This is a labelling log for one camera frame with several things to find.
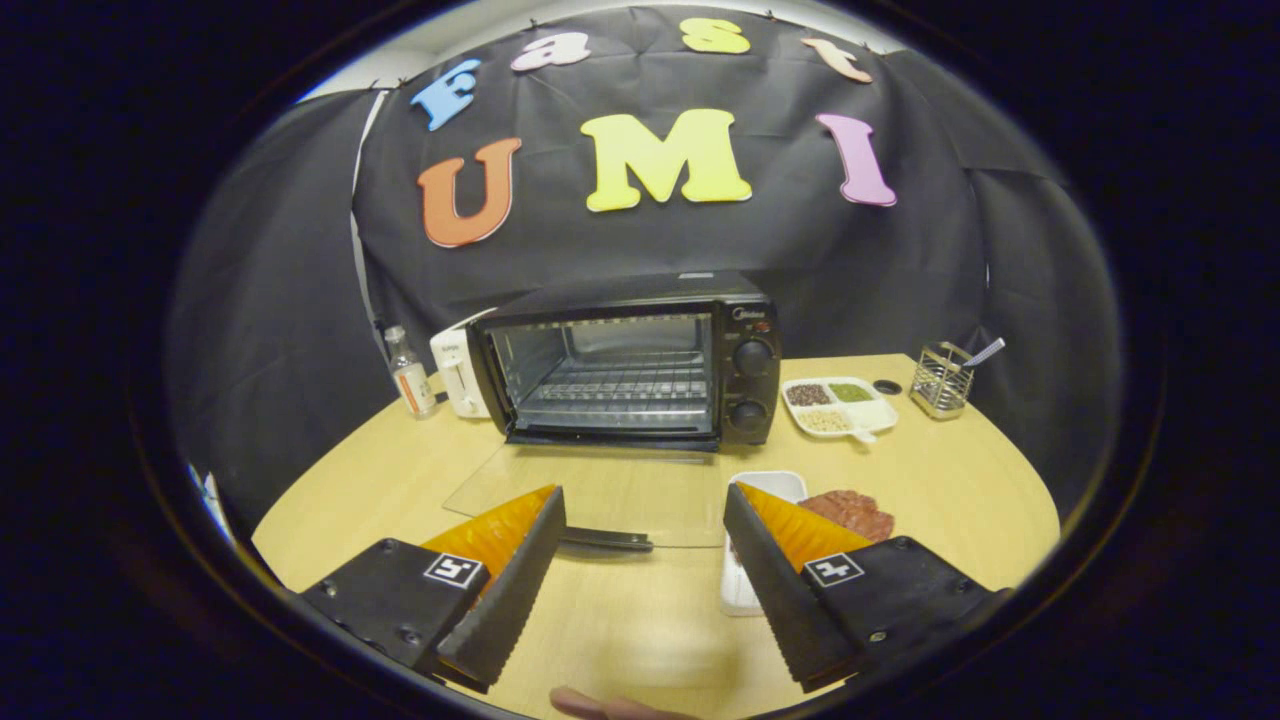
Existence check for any red raw steak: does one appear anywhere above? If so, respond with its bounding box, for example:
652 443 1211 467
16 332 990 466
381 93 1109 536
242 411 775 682
798 490 896 544

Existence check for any white bread toaster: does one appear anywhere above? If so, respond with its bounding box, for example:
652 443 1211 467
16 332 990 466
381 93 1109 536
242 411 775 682
430 308 498 420

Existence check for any black toaster oven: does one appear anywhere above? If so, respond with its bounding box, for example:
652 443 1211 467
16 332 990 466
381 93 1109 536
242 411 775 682
443 270 783 552

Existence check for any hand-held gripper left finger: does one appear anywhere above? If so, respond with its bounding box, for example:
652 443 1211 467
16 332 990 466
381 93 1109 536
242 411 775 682
298 485 568 694

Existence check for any white rectangular tray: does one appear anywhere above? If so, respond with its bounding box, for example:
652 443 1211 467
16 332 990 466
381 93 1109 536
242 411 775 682
720 471 809 617

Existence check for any white divided condiment dish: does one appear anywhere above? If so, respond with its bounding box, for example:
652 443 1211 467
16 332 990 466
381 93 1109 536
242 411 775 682
781 376 899 445

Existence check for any small clear bottle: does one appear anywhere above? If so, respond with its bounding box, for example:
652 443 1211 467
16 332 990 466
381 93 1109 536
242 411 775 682
385 325 439 420

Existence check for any metal wire utensil holder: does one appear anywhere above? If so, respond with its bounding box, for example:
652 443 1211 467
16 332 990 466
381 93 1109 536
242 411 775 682
909 342 975 421

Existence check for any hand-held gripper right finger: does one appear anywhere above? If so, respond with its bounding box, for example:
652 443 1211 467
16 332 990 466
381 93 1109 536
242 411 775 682
722 483 1011 694

